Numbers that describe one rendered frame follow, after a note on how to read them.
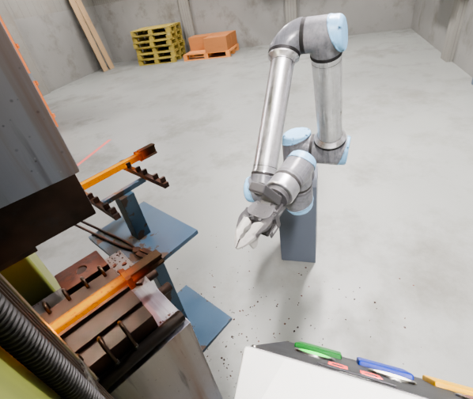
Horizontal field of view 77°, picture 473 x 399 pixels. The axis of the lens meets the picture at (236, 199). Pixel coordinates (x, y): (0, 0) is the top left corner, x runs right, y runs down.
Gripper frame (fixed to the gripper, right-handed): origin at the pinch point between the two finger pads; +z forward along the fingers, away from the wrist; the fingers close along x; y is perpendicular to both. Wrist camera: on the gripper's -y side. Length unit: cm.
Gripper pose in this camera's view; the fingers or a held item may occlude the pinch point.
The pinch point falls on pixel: (238, 242)
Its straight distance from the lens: 75.2
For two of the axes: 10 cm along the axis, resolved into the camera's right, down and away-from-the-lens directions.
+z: -5.5, 6.8, -4.8
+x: -8.0, -2.8, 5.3
